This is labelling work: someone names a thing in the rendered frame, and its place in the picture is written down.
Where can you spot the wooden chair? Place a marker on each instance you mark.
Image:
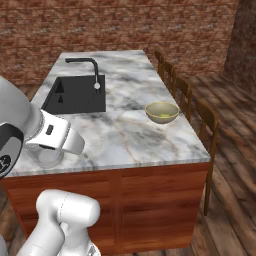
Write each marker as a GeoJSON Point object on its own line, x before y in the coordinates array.
{"type": "Point", "coordinates": [210, 133]}
{"type": "Point", "coordinates": [159, 57]}
{"type": "Point", "coordinates": [185, 87]}
{"type": "Point", "coordinates": [169, 68]}

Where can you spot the yellow lemon wedge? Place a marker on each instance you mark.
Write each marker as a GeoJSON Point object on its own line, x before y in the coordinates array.
{"type": "Point", "coordinates": [165, 115]}

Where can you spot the wooden cabinet door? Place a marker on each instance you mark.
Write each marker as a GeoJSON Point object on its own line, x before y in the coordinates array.
{"type": "Point", "coordinates": [100, 190]}

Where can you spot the black sink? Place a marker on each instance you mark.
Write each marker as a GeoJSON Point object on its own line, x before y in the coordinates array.
{"type": "Point", "coordinates": [78, 96]}

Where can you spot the black tap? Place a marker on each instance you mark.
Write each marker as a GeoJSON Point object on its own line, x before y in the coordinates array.
{"type": "Point", "coordinates": [94, 64]}

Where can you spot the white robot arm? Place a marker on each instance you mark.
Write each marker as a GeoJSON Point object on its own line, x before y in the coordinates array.
{"type": "Point", "coordinates": [66, 213]}

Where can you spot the olive green bowl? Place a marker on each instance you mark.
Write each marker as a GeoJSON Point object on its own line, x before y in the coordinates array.
{"type": "Point", "coordinates": [162, 116]}

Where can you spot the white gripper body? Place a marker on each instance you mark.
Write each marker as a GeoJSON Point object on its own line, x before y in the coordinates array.
{"type": "Point", "coordinates": [74, 142]}

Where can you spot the clear glass cup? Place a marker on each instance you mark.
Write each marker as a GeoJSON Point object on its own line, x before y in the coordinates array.
{"type": "Point", "coordinates": [46, 159]}

